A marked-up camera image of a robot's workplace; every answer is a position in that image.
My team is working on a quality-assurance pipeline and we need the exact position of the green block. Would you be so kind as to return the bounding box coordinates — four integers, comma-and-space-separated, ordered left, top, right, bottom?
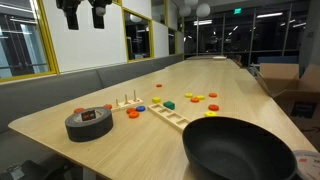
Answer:
163, 101, 175, 110

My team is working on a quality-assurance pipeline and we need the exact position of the yellow block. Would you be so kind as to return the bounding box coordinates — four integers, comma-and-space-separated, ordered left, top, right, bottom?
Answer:
152, 97, 161, 103

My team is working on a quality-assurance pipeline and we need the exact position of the grey duct tape roll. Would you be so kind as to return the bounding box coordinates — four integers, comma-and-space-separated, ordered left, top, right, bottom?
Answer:
65, 107, 113, 142

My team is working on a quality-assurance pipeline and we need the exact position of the wooden slotted tray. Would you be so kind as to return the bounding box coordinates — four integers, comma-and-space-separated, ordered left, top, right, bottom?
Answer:
148, 104, 190, 132

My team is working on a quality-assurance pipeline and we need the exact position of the cardboard box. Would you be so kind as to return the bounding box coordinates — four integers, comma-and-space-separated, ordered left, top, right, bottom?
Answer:
256, 63, 320, 150

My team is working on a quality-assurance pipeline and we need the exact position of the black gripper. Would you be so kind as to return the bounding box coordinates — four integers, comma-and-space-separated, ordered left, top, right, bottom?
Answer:
55, 0, 113, 31

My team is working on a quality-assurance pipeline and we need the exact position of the black bowl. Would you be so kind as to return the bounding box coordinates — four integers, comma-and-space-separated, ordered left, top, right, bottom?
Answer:
182, 117, 297, 180

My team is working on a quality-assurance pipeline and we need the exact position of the black bag on bench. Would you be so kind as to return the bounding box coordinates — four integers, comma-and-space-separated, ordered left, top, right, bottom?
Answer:
0, 160, 71, 180

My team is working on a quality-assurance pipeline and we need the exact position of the wooden peg board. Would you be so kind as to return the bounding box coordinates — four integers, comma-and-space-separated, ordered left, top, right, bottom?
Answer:
111, 91, 143, 112

